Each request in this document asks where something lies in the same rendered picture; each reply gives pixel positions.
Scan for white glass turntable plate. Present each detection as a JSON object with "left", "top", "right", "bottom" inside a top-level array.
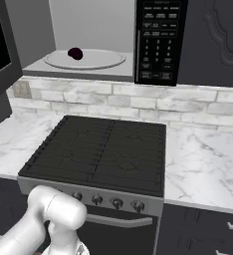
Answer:
[{"left": 43, "top": 48, "right": 127, "bottom": 71}]

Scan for black microwave oven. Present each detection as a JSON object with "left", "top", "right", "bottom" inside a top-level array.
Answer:
[{"left": 4, "top": 0, "right": 189, "bottom": 87}]

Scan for grey wall socket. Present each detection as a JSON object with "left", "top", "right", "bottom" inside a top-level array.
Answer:
[{"left": 13, "top": 80, "right": 33, "bottom": 100}]

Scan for black hob with grates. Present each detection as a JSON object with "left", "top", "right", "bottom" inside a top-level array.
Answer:
[{"left": 16, "top": 115, "right": 167, "bottom": 218}]

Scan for dark grey wall cupboard door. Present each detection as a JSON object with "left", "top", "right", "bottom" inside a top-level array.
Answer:
[{"left": 176, "top": 0, "right": 233, "bottom": 90}]

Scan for grey stove knob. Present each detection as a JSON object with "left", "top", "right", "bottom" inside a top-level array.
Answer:
[
  {"left": 72, "top": 190, "right": 84, "bottom": 202},
  {"left": 111, "top": 197, "right": 124, "bottom": 210},
  {"left": 131, "top": 200, "right": 146, "bottom": 214},
  {"left": 91, "top": 194, "right": 105, "bottom": 206}
]

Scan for dark grey drawer front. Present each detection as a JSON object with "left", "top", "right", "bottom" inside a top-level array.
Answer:
[
  {"left": 155, "top": 232, "right": 233, "bottom": 255},
  {"left": 157, "top": 202, "right": 233, "bottom": 241}
]

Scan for black oven door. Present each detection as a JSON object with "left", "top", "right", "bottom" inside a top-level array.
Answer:
[{"left": 42, "top": 204, "right": 160, "bottom": 255}]

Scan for grey oven door handle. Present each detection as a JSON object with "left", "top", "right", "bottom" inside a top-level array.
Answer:
[{"left": 84, "top": 213, "right": 154, "bottom": 229}]

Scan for black microwave door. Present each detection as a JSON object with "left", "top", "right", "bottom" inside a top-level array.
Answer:
[{"left": 0, "top": 0, "right": 24, "bottom": 105}]

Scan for dark red round food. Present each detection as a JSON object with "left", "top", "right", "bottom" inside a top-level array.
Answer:
[{"left": 67, "top": 47, "right": 85, "bottom": 62}]

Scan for dark grey base cupboard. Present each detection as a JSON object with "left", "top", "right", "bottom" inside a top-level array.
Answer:
[{"left": 0, "top": 175, "right": 31, "bottom": 242}]

